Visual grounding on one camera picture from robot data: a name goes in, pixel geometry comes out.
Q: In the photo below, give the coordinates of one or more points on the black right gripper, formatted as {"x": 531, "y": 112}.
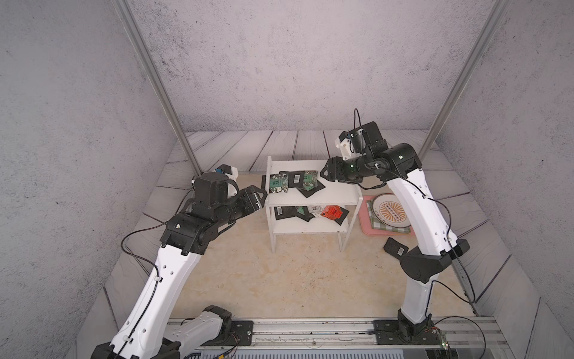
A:
{"x": 335, "y": 165}

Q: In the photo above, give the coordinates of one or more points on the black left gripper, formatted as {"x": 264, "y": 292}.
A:
{"x": 251, "y": 201}

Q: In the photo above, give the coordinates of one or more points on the green label tea bag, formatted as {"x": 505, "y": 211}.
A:
{"x": 310, "y": 180}
{"x": 278, "y": 183}

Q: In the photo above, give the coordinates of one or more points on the black barcode tea bag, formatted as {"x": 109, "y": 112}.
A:
{"x": 296, "y": 179}
{"x": 395, "y": 249}

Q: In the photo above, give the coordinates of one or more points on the black barcode tea bag top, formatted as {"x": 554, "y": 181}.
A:
{"x": 296, "y": 179}

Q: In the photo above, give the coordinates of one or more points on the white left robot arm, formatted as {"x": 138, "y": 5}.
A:
{"x": 215, "y": 207}

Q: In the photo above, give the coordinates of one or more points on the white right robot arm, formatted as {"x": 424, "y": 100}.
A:
{"x": 400, "y": 169}

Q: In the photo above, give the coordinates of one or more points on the black barcode bag lower shelf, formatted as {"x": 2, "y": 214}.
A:
{"x": 284, "y": 212}

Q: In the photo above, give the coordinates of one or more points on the white two-tier shelf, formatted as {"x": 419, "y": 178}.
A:
{"x": 334, "y": 193}

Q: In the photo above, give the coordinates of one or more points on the white tea bag lower shelf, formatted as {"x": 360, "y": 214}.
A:
{"x": 316, "y": 210}

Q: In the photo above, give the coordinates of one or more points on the red tea bag lower shelf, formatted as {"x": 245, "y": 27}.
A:
{"x": 335, "y": 213}

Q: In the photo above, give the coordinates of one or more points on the green black bag lower shelf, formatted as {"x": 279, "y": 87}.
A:
{"x": 303, "y": 213}

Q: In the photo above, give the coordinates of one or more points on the pink tray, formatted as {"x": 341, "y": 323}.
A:
{"x": 365, "y": 223}

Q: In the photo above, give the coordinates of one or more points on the white orange pattern plate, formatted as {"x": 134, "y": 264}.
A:
{"x": 389, "y": 211}

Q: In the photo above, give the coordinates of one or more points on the green checkered cloth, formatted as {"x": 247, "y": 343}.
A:
{"x": 376, "y": 224}

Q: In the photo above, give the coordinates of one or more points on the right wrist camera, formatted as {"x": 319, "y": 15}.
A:
{"x": 364, "y": 139}

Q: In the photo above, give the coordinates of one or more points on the right metal frame post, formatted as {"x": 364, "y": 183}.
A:
{"x": 477, "y": 50}

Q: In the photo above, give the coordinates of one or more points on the metal frame post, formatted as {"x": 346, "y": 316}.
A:
{"x": 138, "y": 42}
{"x": 477, "y": 50}

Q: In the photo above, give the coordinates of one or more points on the left metal frame post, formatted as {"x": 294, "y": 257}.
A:
{"x": 138, "y": 42}

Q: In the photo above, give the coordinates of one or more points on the metal base rail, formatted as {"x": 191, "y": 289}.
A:
{"x": 450, "y": 337}

